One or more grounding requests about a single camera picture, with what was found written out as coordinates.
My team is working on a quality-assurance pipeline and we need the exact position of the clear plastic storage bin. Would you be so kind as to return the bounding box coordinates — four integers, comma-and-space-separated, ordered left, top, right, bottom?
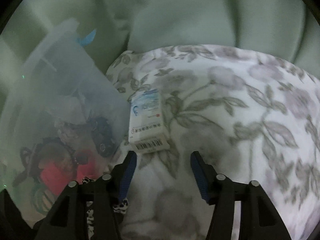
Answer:
1, 18, 130, 224

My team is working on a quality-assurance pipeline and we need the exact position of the small white medicine box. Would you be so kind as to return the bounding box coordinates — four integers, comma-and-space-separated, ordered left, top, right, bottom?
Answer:
128, 89, 170, 154

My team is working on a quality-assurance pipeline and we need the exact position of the green curtain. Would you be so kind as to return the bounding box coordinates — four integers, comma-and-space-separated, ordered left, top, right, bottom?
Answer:
1, 0, 319, 102

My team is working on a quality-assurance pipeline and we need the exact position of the floral white blanket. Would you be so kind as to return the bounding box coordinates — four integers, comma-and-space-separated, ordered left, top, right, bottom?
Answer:
106, 45, 319, 239

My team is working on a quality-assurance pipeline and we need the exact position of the crumpled silver foil pack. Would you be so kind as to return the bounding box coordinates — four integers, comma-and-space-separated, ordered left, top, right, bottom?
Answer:
49, 91, 87, 125

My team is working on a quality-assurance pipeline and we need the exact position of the black studded headband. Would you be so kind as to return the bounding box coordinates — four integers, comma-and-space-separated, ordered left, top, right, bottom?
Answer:
15, 116, 117, 184

